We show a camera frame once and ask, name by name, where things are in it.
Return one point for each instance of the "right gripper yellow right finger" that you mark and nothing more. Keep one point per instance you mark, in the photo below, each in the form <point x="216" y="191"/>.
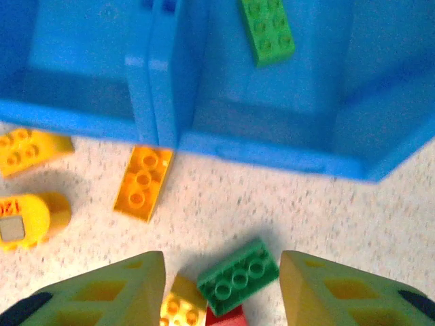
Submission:
<point x="323" y="299"/>

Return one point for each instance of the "yellow small square lego brick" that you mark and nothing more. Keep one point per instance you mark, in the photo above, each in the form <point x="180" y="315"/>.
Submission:
<point x="183" y="305"/>

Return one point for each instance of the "yellow round lego printed 120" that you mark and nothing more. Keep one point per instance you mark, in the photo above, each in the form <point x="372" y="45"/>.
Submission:
<point x="34" y="214"/>

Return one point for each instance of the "light green lego brick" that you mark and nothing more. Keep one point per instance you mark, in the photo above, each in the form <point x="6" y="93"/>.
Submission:
<point x="268" y="30"/>

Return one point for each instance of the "yellow curved lego brick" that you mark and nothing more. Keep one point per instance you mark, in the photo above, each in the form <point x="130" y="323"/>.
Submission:
<point x="27" y="149"/>

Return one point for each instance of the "blue plastic bin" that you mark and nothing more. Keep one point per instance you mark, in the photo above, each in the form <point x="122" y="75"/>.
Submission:
<point x="306" y="88"/>
<point x="85" y="34"/>

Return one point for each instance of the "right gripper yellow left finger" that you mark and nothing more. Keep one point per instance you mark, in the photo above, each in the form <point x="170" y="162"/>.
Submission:
<point x="102" y="295"/>

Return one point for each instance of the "dark green lego brick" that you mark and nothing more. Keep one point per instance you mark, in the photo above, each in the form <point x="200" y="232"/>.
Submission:
<point x="238" y="278"/>

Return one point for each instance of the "yellow long lego brick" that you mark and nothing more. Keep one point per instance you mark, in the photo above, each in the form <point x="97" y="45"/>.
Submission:
<point x="142" y="183"/>

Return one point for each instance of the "red lego brick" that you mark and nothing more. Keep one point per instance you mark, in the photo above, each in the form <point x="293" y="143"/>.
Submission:
<point x="226" y="319"/>

